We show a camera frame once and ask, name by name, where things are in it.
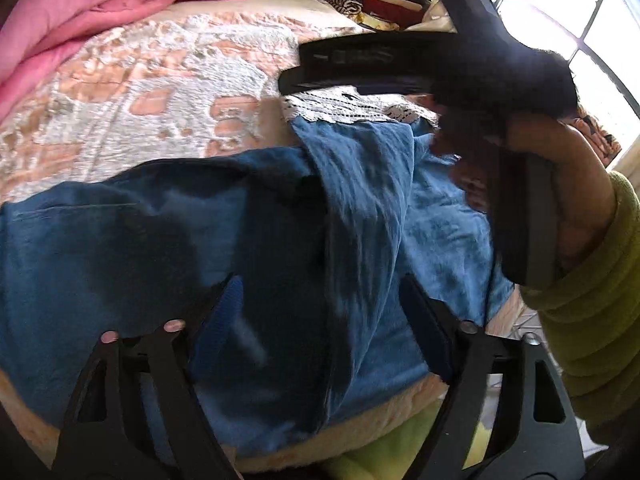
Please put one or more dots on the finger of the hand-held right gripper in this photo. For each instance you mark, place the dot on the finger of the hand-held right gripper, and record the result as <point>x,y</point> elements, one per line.
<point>370,55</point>
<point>350,85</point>

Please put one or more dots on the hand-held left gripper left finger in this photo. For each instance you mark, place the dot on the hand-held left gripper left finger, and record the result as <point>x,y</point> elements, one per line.
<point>225,320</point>

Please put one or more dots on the person's green fleece top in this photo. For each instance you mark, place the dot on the person's green fleece top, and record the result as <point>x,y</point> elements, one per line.
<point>380,445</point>

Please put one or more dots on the window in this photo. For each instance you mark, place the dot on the window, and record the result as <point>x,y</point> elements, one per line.
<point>590,20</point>

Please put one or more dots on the peach tufted bed blanket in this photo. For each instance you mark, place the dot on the peach tufted bed blanket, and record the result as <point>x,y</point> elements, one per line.
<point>150,85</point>

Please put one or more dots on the orange patterned cloth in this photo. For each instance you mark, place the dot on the orange patterned cloth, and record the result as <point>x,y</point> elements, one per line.
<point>597,135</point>

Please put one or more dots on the cream curtain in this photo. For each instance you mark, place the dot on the cream curtain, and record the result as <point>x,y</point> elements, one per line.
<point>440,15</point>

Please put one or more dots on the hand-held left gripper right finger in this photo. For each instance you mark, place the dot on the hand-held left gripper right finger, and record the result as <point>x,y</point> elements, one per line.
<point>425,322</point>

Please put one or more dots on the person's right forearm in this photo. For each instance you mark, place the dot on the person's right forearm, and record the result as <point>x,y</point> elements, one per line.
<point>600,310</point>

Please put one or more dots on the blue denim pants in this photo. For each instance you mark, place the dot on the blue denim pants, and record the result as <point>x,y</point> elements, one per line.
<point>150,235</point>

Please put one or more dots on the pink quilt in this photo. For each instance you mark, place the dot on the pink quilt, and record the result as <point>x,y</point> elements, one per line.
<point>65,15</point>

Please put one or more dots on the person's right hand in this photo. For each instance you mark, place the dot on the person's right hand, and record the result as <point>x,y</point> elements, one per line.
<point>585,195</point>

